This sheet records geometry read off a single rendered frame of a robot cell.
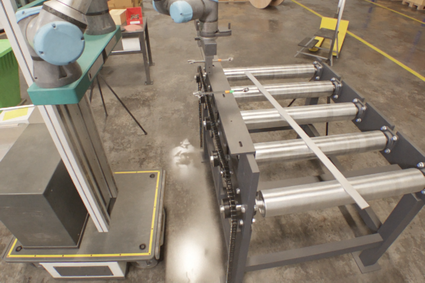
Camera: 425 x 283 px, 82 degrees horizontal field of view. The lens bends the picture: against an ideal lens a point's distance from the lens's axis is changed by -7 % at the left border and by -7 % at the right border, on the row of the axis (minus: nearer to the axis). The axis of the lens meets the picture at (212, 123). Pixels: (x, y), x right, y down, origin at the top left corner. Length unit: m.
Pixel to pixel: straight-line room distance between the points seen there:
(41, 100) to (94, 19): 0.53
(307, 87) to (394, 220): 0.97
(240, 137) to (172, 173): 1.53
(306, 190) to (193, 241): 1.09
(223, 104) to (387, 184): 0.81
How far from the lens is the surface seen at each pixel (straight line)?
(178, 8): 0.96
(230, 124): 1.03
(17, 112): 2.90
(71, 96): 0.92
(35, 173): 1.55
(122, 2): 6.84
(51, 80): 0.93
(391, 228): 1.85
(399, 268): 2.32
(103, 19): 1.37
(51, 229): 1.70
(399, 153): 1.71
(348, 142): 1.52
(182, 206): 2.21
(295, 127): 1.49
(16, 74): 3.64
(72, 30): 0.75
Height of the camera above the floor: 1.79
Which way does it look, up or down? 37 degrees down
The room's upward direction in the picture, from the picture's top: straight up
